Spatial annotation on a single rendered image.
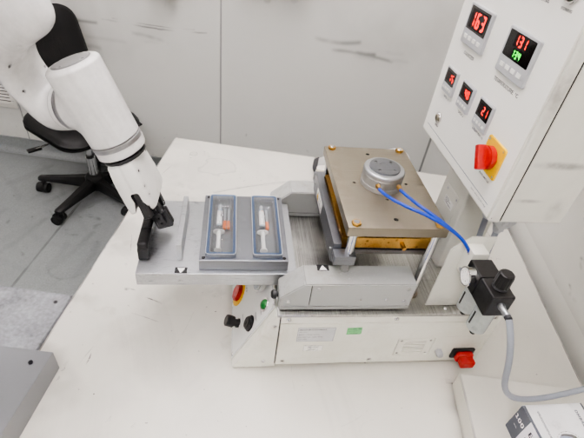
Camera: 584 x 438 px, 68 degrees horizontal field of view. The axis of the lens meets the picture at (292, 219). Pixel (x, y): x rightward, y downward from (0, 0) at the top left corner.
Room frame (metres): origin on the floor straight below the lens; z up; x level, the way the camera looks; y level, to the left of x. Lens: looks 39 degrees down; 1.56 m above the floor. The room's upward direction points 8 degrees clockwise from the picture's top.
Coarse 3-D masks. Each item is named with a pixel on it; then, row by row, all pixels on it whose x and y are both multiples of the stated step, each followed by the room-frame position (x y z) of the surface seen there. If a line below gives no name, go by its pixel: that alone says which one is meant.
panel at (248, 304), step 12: (252, 288) 0.63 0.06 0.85; (240, 300) 0.63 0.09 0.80; (252, 300) 0.60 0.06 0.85; (240, 312) 0.60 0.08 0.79; (252, 312) 0.56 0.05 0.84; (264, 312) 0.53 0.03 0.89; (240, 324) 0.57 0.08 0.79; (252, 324) 0.53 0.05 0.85; (240, 336) 0.54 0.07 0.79; (240, 348) 0.51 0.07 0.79
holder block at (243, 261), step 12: (204, 204) 0.71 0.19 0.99; (240, 204) 0.72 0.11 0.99; (204, 216) 0.67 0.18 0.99; (240, 216) 0.68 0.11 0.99; (204, 228) 0.63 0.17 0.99; (240, 228) 0.65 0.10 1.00; (204, 240) 0.60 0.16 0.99; (240, 240) 0.61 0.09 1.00; (204, 252) 0.57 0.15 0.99; (240, 252) 0.58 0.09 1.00; (252, 252) 0.58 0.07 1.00; (204, 264) 0.55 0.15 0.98; (216, 264) 0.55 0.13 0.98; (228, 264) 0.55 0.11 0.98; (240, 264) 0.56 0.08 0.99; (252, 264) 0.56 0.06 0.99; (264, 264) 0.57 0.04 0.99; (276, 264) 0.57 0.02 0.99; (288, 264) 0.57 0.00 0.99
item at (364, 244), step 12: (336, 204) 0.69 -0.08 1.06; (336, 216) 0.65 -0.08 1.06; (360, 240) 0.59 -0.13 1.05; (372, 240) 0.60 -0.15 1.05; (384, 240) 0.60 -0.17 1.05; (396, 240) 0.61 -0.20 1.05; (408, 240) 0.61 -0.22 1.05; (420, 240) 0.61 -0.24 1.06; (360, 252) 0.60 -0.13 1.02; (372, 252) 0.60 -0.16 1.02; (384, 252) 0.60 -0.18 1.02; (396, 252) 0.61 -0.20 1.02; (408, 252) 0.61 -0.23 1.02; (420, 252) 0.62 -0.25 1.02
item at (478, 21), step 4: (476, 12) 0.81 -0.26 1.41; (480, 12) 0.80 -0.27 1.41; (472, 16) 0.82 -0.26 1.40; (476, 16) 0.81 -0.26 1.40; (480, 16) 0.80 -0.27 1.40; (484, 16) 0.79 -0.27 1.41; (472, 20) 0.82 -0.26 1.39; (476, 20) 0.81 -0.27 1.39; (480, 20) 0.79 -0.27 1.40; (484, 20) 0.78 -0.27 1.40; (468, 24) 0.83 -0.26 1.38; (472, 24) 0.81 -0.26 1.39; (476, 24) 0.80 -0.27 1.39; (480, 24) 0.79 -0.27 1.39; (484, 24) 0.78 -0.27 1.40; (472, 28) 0.81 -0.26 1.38; (476, 28) 0.80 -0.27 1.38; (480, 28) 0.79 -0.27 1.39; (484, 28) 0.77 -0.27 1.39; (480, 32) 0.78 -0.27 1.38
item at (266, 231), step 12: (252, 204) 0.72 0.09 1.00; (264, 204) 0.72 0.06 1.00; (276, 204) 0.73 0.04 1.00; (252, 216) 0.68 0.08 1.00; (264, 216) 0.68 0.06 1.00; (276, 216) 0.69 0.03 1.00; (264, 228) 0.65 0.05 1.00; (276, 228) 0.65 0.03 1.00; (264, 240) 0.61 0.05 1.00; (276, 240) 0.62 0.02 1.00; (264, 252) 0.58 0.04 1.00; (276, 252) 0.58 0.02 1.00
